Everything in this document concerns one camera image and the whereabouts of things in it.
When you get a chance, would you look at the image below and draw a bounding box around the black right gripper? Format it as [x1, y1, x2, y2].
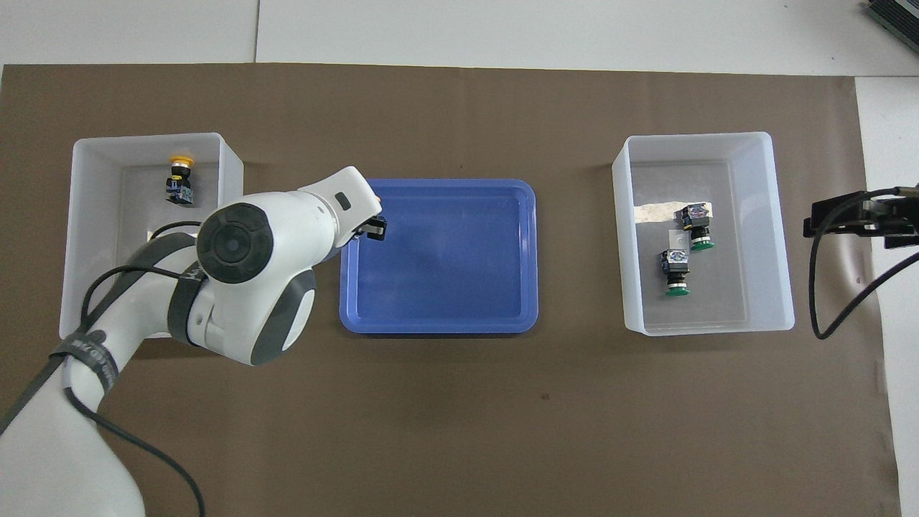
[803, 194, 919, 250]

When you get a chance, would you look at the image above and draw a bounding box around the green push button switch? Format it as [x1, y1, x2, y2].
[658, 248, 691, 297]
[680, 203, 716, 252]

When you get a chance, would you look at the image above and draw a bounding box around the yellow push button switch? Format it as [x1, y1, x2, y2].
[166, 154, 196, 207]

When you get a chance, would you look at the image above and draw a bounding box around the blue plastic tray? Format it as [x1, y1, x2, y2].
[339, 178, 539, 336]

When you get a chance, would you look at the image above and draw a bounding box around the translucent white plastic box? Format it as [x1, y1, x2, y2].
[59, 132, 244, 343]
[612, 131, 796, 337]

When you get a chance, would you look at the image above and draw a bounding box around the black ribbed device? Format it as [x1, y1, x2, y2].
[864, 0, 919, 45]

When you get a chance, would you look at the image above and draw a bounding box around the brown paper table mat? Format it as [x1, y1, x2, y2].
[0, 63, 902, 517]

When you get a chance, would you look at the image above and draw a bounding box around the silver metal cable connector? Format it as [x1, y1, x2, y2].
[865, 185, 919, 205]

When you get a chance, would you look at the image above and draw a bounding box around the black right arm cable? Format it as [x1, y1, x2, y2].
[808, 187, 919, 340]

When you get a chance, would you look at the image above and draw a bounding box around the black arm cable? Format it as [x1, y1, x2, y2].
[808, 187, 919, 340]
[0, 221, 207, 517]

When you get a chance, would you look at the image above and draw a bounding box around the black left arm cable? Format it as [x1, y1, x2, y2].
[0, 221, 207, 517]

